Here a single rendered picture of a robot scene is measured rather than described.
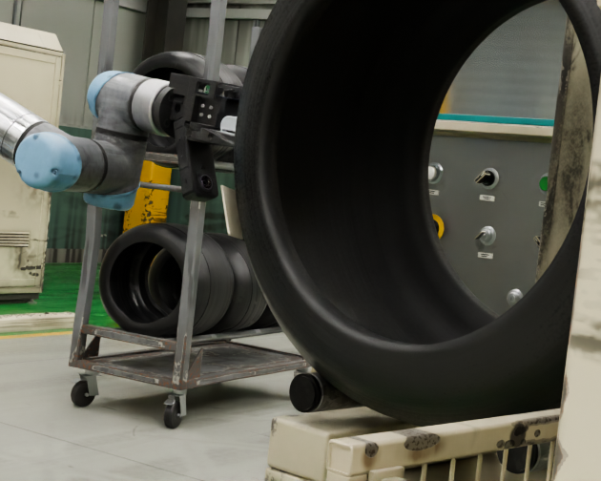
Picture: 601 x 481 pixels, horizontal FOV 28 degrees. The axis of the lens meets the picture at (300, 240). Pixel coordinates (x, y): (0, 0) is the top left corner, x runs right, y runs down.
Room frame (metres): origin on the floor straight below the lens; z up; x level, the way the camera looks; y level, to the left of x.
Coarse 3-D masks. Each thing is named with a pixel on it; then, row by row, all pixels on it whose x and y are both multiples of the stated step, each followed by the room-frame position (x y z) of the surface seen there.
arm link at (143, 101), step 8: (152, 80) 1.66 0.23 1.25; (160, 80) 1.66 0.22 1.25; (144, 88) 1.64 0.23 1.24; (152, 88) 1.64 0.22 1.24; (160, 88) 1.63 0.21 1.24; (136, 96) 1.64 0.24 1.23; (144, 96) 1.63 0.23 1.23; (152, 96) 1.63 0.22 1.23; (136, 104) 1.64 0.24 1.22; (144, 104) 1.63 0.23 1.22; (152, 104) 1.62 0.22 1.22; (136, 112) 1.64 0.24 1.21; (144, 112) 1.63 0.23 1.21; (152, 112) 1.63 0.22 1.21; (136, 120) 1.65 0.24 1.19; (144, 120) 1.64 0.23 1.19; (152, 120) 1.63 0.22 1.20; (144, 128) 1.65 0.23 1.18; (152, 128) 1.64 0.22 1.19
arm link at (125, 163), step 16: (96, 128) 1.70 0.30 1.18; (112, 144) 1.68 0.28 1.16; (128, 144) 1.68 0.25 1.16; (144, 144) 1.70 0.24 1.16; (112, 160) 1.65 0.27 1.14; (128, 160) 1.68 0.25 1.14; (112, 176) 1.65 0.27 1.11; (128, 176) 1.68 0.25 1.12; (96, 192) 1.66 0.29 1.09; (112, 192) 1.68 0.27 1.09; (128, 192) 1.69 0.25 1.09; (112, 208) 1.69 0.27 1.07; (128, 208) 1.71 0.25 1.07
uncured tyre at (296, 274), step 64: (320, 0) 1.32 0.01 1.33; (384, 0) 1.50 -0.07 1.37; (448, 0) 1.53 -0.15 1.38; (512, 0) 1.48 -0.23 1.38; (576, 0) 1.10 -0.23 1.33; (256, 64) 1.37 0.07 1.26; (320, 64) 1.50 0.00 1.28; (384, 64) 1.57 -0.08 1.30; (448, 64) 1.54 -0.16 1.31; (256, 128) 1.36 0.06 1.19; (320, 128) 1.53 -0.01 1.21; (384, 128) 1.59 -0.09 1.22; (256, 192) 1.35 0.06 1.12; (320, 192) 1.53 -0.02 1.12; (384, 192) 1.59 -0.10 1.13; (256, 256) 1.35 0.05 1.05; (320, 256) 1.49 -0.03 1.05; (384, 256) 1.56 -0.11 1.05; (576, 256) 1.08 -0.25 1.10; (320, 320) 1.27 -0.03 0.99; (384, 320) 1.50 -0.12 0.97; (448, 320) 1.50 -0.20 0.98; (512, 320) 1.11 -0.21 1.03; (384, 384) 1.22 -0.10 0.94; (448, 384) 1.16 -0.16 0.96; (512, 384) 1.13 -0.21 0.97
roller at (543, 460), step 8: (520, 448) 1.14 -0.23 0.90; (536, 448) 1.14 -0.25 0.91; (544, 448) 1.15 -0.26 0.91; (512, 456) 1.15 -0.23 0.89; (520, 456) 1.14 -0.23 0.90; (536, 456) 1.14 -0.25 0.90; (544, 456) 1.15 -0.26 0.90; (512, 464) 1.15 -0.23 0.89; (520, 464) 1.14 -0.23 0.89; (536, 464) 1.14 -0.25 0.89; (544, 464) 1.15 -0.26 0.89; (552, 464) 1.17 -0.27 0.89; (512, 472) 1.15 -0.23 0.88; (520, 472) 1.15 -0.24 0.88
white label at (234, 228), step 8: (224, 192) 1.40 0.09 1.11; (232, 192) 1.42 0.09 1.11; (224, 200) 1.39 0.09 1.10; (232, 200) 1.41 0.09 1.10; (224, 208) 1.39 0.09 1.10; (232, 208) 1.41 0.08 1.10; (232, 216) 1.40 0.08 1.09; (232, 224) 1.39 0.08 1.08; (232, 232) 1.39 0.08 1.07; (240, 232) 1.41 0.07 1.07
